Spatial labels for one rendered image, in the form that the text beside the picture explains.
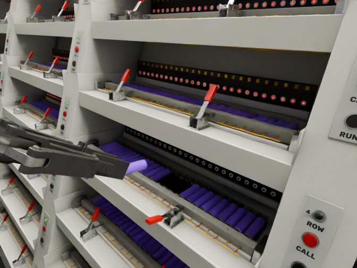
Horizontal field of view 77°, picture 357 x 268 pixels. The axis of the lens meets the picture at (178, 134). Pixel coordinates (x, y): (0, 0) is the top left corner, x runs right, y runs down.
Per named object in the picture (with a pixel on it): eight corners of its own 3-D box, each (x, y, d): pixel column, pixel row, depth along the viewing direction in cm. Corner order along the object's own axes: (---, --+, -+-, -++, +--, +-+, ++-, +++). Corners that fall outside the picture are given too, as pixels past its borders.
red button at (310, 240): (314, 250, 28) (319, 239, 28) (300, 242, 29) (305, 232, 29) (315, 247, 29) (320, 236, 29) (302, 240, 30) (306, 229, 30)
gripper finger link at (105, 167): (82, 155, 30) (93, 163, 29) (111, 162, 34) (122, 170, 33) (77, 165, 30) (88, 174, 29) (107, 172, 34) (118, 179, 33)
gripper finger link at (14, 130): (6, 122, 24) (9, 125, 23) (98, 150, 32) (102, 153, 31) (-11, 156, 24) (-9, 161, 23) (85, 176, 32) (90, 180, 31)
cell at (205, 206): (221, 203, 53) (205, 216, 48) (214, 200, 54) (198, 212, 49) (222, 197, 52) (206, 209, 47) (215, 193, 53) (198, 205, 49)
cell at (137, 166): (147, 161, 42) (118, 169, 37) (146, 170, 42) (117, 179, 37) (141, 158, 43) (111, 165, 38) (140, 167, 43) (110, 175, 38)
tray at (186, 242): (244, 312, 35) (256, 267, 32) (67, 167, 72) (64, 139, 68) (285, 240, 50) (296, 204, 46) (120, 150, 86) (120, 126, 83)
